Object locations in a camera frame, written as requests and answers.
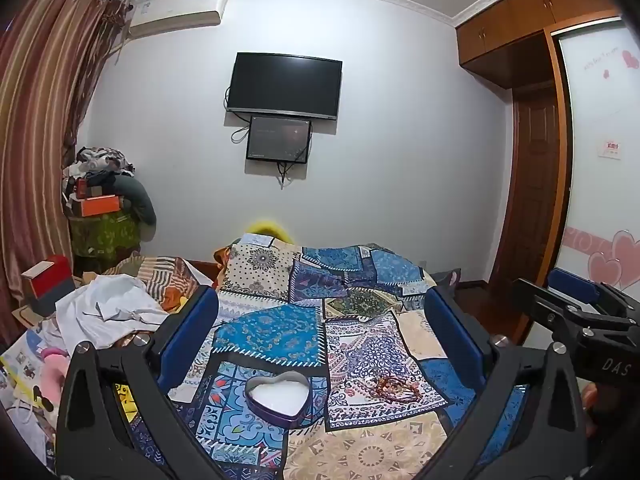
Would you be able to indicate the orange striped patterned cloth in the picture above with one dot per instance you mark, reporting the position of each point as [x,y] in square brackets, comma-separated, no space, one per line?
[160,272]

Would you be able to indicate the small red white sticker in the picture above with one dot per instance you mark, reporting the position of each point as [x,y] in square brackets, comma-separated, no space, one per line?
[610,149]

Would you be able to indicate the yellow round object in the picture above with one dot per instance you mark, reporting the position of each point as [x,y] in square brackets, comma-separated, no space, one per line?
[265,227]

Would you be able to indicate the white cloth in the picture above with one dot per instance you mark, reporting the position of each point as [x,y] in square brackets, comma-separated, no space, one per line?
[110,307]

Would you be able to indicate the orange box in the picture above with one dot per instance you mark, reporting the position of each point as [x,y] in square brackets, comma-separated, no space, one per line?
[100,205]

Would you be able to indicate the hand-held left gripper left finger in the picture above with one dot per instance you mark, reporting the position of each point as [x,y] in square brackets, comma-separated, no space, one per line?
[197,327]

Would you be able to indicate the black wall television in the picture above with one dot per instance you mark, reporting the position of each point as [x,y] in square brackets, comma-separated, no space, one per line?
[284,85]

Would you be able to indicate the dark grey cushion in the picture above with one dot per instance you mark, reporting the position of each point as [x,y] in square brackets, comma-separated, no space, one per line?
[141,200]

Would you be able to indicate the person's right hand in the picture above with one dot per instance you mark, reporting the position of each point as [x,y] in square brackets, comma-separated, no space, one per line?
[592,405]

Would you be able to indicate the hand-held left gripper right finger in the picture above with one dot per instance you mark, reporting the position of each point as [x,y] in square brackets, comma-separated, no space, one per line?
[450,340]

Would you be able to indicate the yellow cartoon bag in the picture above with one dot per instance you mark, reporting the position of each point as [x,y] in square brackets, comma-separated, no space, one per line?
[125,402]

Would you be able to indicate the striped brown curtain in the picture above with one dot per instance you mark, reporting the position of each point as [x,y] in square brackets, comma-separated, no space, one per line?
[40,110]

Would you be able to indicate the blue patchwork blanket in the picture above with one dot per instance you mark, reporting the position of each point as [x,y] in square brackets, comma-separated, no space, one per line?
[350,310]

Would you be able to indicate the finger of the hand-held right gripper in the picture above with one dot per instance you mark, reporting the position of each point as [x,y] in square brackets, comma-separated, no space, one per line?
[575,286]
[532,302]

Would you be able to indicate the wooden overhead cabinet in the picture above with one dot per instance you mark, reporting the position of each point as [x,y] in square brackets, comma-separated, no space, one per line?
[505,30]

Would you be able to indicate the white air conditioner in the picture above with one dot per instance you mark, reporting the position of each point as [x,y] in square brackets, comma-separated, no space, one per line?
[175,12]

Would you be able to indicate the pile of clothes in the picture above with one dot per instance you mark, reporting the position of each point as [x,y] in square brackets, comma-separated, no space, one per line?
[100,159]

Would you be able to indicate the grey slipper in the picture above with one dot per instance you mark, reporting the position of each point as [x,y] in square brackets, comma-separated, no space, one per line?
[450,279]

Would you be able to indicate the purple heart-shaped tin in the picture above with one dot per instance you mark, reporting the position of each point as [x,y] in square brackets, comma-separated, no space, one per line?
[277,400]

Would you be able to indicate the white plastic bag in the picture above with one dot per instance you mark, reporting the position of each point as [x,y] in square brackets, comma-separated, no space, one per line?
[25,435]

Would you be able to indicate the green patterned cloth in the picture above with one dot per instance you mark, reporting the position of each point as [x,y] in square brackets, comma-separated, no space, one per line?
[102,235]

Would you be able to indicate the red box with white lid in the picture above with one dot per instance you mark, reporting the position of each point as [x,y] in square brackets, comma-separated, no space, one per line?
[47,282]

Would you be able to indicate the brown wooden door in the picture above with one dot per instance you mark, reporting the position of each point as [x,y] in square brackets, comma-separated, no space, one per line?
[530,185]

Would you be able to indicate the printed booklet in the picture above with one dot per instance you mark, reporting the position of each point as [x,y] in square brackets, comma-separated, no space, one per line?
[22,360]

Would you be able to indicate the white wardrobe door with hearts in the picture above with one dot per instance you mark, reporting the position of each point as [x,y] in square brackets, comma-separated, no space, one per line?
[600,170]

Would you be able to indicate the small black framed screen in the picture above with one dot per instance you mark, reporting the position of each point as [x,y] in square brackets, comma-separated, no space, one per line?
[278,139]

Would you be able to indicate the pink plush toy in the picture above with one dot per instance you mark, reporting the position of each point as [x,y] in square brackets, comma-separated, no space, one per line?
[50,375]

